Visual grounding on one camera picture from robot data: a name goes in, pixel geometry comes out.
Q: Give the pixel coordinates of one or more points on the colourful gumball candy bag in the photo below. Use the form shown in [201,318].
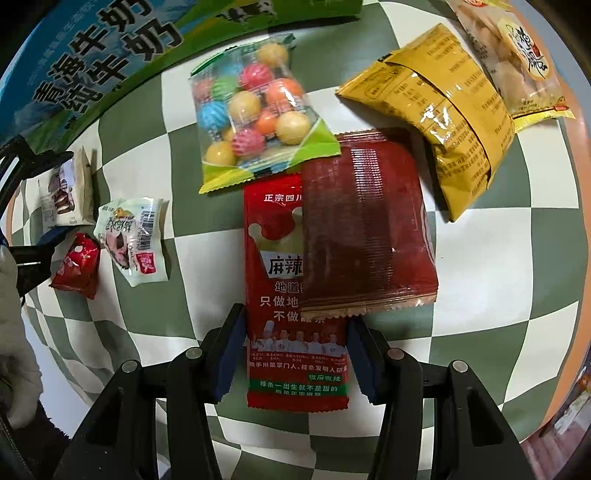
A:
[254,118]

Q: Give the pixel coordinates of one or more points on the clear yellow biscuit stick bag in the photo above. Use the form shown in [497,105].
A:
[521,71]

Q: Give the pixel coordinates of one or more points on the blue green milk carton box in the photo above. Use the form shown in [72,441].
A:
[85,55]

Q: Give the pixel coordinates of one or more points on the yellow snack bag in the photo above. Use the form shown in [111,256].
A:
[435,85]

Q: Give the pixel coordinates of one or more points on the white gloved hand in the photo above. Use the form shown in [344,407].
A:
[18,360]

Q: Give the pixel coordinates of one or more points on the small beige snack packet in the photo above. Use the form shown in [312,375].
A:
[66,194]

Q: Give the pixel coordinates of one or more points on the small red candy packet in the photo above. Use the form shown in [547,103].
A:
[78,271]

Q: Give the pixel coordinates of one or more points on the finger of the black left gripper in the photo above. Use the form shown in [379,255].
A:
[19,162]
[33,262]

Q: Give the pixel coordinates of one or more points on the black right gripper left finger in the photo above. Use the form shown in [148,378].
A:
[117,437]

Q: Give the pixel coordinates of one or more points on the dark red ridged snack packet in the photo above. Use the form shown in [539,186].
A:
[367,246]

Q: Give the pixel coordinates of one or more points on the red spicy snack packet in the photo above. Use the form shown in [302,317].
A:
[293,364]

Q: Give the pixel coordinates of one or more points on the green white checkered tablecloth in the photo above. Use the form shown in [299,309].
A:
[514,269]

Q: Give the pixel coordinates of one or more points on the pale green snack packet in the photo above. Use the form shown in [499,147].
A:
[129,230]

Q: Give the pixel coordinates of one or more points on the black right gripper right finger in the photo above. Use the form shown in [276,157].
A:
[472,439]

